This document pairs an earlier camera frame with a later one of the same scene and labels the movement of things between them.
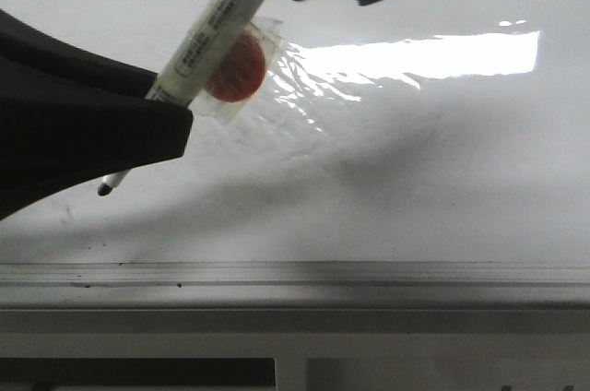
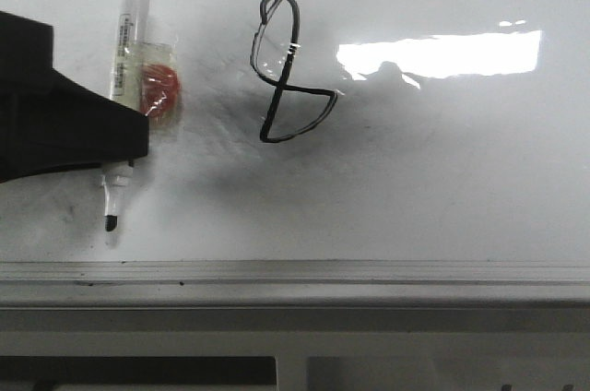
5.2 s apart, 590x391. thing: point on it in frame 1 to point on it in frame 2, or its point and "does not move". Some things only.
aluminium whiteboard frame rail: x=293 y=285 does not move
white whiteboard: x=447 y=125 does not move
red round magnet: x=239 y=70 to x=159 y=90
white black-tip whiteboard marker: x=215 y=33 to x=128 y=77
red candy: x=244 y=74 to x=147 y=77
